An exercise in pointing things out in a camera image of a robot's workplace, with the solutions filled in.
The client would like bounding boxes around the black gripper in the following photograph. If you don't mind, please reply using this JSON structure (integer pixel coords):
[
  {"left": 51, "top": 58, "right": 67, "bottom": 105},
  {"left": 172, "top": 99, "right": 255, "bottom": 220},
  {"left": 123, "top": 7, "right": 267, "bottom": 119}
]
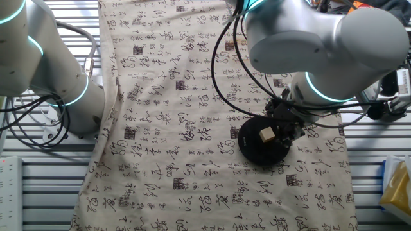
[{"left": 265, "top": 96, "right": 306, "bottom": 151}]

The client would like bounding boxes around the black round scale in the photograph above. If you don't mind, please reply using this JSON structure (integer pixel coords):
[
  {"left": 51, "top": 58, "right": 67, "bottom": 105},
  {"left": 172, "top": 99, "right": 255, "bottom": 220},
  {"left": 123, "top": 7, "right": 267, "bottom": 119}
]
[{"left": 237, "top": 115, "right": 292, "bottom": 167}]

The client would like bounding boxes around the black computer mouse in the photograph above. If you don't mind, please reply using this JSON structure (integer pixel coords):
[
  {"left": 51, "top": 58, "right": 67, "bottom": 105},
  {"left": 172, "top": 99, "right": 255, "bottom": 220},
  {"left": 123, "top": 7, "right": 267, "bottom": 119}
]
[{"left": 381, "top": 69, "right": 399, "bottom": 97}]

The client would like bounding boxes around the beige calligraphy print tablecloth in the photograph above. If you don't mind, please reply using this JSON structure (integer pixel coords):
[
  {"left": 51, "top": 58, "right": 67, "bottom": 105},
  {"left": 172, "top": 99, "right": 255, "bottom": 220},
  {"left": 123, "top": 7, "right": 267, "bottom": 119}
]
[{"left": 69, "top": 0, "right": 359, "bottom": 231}]

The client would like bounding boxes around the white power strip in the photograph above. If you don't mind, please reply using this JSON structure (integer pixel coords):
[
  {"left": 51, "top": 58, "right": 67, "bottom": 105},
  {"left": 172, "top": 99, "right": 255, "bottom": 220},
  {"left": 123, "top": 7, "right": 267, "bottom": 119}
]
[{"left": 0, "top": 156, "right": 23, "bottom": 231}]

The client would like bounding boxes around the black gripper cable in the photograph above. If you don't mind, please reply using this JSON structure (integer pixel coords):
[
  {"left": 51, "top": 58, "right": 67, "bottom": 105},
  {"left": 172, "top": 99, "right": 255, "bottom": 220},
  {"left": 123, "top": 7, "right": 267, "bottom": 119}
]
[{"left": 210, "top": 6, "right": 268, "bottom": 118}]

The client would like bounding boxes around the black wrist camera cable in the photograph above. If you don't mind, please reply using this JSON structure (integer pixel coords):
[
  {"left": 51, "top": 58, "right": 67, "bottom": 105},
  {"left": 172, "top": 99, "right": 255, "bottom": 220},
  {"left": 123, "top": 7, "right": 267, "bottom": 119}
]
[{"left": 232, "top": 9, "right": 386, "bottom": 112}]

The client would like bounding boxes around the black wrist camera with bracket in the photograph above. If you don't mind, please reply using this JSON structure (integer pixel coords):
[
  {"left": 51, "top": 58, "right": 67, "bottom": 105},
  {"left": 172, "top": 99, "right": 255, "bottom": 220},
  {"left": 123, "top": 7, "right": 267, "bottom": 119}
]
[{"left": 354, "top": 89, "right": 388, "bottom": 122}]

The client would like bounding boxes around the small camera on clamp stand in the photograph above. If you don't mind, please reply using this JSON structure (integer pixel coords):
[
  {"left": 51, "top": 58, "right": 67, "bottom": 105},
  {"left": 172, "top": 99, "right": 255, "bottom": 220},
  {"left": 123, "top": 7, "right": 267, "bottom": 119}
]
[{"left": 383, "top": 94, "right": 411, "bottom": 123}]

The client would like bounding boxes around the silver depth camera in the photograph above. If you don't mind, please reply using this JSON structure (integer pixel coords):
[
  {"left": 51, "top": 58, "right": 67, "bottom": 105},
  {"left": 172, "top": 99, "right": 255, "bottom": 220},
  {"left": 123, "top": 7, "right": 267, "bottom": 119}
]
[{"left": 396, "top": 69, "right": 411, "bottom": 96}]

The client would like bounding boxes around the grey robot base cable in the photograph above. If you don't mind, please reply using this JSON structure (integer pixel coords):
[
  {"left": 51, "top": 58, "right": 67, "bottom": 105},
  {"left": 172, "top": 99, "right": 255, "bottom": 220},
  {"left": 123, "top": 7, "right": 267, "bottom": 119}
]
[{"left": 53, "top": 19, "right": 98, "bottom": 78}]

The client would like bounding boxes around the black base cable bundle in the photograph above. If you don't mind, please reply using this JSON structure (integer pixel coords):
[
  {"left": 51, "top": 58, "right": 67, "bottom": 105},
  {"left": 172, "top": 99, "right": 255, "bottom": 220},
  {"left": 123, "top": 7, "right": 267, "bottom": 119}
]
[{"left": 0, "top": 92, "right": 72, "bottom": 148}]

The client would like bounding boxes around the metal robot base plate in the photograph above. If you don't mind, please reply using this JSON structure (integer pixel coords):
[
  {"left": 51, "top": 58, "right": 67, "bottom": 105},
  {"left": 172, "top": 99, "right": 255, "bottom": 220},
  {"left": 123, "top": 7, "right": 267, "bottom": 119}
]
[{"left": 42, "top": 105, "right": 100, "bottom": 144}]

